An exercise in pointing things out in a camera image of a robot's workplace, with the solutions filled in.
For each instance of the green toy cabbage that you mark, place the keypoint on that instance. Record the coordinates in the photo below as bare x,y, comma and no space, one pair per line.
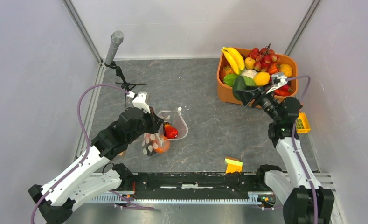
249,81

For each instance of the white toy cauliflower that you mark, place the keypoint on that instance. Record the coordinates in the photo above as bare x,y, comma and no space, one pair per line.
249,73

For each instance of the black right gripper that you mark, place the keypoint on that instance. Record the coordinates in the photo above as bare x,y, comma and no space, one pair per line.
246,96

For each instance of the yellow banana bunch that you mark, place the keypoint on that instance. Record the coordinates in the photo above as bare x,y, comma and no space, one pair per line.
234,58

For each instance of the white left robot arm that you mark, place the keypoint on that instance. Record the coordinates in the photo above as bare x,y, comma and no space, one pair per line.
58,199

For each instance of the green toy lime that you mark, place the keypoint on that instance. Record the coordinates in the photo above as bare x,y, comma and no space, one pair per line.
229,79

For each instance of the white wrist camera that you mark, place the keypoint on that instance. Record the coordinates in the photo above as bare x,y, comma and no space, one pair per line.
277,81
139,100

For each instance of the yellow toy lemon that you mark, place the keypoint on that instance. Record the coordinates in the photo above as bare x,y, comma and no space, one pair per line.
262,78

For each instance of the orange yellow block stack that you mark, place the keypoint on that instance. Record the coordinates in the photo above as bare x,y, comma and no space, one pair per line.
233,165

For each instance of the small red toy pepper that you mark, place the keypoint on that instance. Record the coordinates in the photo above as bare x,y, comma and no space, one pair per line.
273,68

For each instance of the yellow toy basket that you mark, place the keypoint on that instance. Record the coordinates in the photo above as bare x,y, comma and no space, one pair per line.
302,124

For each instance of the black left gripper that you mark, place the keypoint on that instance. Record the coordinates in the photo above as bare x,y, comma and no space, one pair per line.
156,122

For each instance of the red grape bunch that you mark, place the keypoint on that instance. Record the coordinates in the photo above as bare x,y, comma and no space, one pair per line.
263,57

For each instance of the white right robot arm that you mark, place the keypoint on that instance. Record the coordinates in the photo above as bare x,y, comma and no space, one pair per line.
304,199

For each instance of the small yellow toy fruit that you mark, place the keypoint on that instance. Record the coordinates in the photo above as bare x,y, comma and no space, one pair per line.
249,63

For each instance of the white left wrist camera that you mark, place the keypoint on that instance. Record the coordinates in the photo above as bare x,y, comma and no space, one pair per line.
139,100

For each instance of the red toy chili pepper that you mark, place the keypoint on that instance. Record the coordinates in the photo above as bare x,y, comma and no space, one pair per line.
286,89

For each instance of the yellow toy potato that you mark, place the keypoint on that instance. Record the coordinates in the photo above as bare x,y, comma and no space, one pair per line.
286,69

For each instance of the orange toy pumpkin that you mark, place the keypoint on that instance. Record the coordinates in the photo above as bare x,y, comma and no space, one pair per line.
161,147

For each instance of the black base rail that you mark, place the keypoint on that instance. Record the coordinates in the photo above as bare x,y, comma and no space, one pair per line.
194,185

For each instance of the clear dotted zip top bag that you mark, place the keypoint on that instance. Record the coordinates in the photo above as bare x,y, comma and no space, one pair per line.
175,119

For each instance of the orange textured toy fruit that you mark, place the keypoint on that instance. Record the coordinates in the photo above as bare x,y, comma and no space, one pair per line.
224,71

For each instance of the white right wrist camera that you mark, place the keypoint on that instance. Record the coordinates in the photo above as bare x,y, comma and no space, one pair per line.
277,81

